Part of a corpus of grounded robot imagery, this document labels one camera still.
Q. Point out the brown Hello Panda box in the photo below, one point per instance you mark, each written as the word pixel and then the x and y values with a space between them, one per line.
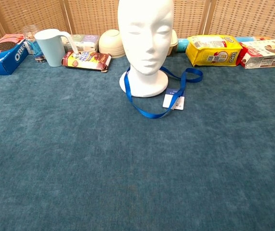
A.
pixel 89 60

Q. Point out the beige bowl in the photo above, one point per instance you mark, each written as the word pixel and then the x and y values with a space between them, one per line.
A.
pixel 109 43

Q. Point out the white foam mannequin head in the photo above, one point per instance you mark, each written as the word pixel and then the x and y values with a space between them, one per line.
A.
pixel 147 36

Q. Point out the blue table cloth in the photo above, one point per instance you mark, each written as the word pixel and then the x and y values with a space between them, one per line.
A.
pixel 55 144

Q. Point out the pastel smiley multipack box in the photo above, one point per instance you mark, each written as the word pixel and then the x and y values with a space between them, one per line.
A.
pixel 86 42

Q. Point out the yellow Lipo snack bag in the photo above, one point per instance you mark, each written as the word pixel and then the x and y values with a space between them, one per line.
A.
pixel 212 50

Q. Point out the light blue plastic pitcher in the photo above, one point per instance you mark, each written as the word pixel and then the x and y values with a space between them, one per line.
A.
pixel 50 48

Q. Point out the red white pie box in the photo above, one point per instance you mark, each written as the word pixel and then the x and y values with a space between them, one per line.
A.
pixel 265 57

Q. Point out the blue Oreo cookie box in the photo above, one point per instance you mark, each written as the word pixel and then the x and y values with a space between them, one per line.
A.
pixel 2 60

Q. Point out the small cup yellow red lid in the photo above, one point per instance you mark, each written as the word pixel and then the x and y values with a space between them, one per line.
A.
pixel 262 38

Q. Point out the woven rattan folding screen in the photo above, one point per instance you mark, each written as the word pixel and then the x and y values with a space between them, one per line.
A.
pixel 248 16

